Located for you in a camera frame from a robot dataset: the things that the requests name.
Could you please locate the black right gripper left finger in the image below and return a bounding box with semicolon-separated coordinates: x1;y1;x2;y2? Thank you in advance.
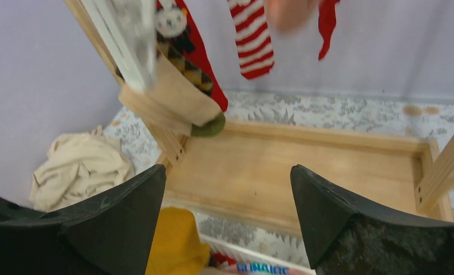
0;164;166;274

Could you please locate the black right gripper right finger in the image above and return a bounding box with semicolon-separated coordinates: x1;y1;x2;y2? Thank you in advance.
290;165;454;274

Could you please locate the mustard yellow sock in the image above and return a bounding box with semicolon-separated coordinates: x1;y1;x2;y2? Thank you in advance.
145;207;210;275

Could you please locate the white plastic basket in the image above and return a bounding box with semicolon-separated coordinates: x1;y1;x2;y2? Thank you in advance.
200;234;315;273

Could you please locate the pink patterned sock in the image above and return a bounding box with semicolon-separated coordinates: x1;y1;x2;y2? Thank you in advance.
223;262;315;275

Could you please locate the wooden hanger stand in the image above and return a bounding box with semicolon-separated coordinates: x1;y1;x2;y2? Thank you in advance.
64;0;454;238

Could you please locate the red bow sock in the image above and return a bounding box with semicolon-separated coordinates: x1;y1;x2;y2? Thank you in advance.
156;1;228;112

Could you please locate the white plastic clip hanger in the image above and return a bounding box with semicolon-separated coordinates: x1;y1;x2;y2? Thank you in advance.
82;1;156;93

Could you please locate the beige crumpled cloth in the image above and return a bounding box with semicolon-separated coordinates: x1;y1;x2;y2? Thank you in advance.
29;125;135;212

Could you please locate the beige sock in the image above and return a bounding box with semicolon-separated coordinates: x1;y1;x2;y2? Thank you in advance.
119;56;226;136

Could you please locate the floral patterned table mat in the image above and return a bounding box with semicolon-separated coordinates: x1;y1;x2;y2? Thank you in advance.
104;92;454;267

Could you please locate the red white striped sock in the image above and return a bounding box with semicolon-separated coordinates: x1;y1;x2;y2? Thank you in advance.
227;0;274;80

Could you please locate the plain red sock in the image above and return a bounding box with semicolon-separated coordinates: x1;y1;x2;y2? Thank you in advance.
318;0;340;61

